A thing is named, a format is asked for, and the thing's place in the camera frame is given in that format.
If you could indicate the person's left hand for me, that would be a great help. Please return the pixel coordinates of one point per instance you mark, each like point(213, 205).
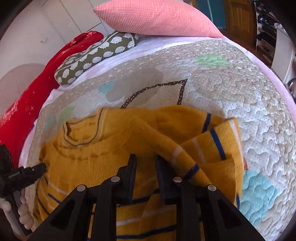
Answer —
point(25, 213)

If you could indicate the green sheep-print pillow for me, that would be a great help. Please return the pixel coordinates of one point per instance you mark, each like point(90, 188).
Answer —
point(97, 58)

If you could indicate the glossy white wardrobe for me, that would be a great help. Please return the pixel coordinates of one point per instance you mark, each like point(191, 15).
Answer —
point(76, 14)

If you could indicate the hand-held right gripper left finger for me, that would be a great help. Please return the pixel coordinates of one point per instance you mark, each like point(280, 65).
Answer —
point(132, 176)

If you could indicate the pink pillow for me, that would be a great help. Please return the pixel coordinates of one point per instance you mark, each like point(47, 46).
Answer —
point(157, 18)

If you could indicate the patchwork quilt with hearts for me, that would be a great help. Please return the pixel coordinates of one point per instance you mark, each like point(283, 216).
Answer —
point(231, 92)

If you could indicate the white wall socket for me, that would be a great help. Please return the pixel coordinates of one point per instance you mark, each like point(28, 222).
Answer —
point(44, 42)

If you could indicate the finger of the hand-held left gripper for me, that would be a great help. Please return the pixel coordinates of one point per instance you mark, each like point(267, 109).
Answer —
point(37, 171)

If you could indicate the wooden door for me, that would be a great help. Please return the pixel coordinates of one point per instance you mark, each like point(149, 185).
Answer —
point(240, 16)

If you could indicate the teal door screen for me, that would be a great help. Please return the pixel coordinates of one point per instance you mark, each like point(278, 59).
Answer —
point(210, 11)

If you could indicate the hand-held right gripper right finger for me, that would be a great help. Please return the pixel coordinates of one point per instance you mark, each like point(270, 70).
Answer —
point(163, 183)

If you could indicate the yellow striped knit sweater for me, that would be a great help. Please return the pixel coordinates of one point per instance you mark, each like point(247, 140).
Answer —
point(111, 150)

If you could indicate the white television cabinet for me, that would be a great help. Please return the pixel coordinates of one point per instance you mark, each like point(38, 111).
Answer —
point(285, 60)

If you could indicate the cluttered clothes shelf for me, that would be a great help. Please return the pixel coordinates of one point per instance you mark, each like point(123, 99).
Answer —
point(266, 27)

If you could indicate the pale round headboard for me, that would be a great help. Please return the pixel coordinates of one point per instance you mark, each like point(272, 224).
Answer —
point(18, 83)

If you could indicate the red blanket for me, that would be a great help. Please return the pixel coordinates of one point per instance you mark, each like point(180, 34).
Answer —
point(34, 97)

